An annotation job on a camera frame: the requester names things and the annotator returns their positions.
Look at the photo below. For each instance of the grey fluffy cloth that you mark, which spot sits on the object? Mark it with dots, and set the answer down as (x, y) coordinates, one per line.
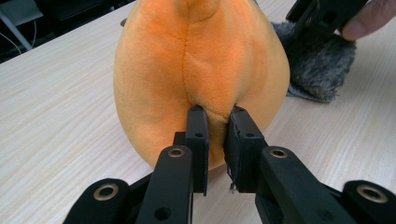
(320, 71)

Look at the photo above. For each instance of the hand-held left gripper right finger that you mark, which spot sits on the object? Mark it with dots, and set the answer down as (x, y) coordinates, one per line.
(244, 155)

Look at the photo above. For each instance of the white desk leg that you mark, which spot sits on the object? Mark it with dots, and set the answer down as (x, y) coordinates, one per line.
(15, 31)

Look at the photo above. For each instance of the orange plush toy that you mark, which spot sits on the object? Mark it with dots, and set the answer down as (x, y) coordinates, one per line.
(186, 62)

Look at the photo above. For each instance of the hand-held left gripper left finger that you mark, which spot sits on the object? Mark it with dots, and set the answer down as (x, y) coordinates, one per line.
(199, 149)

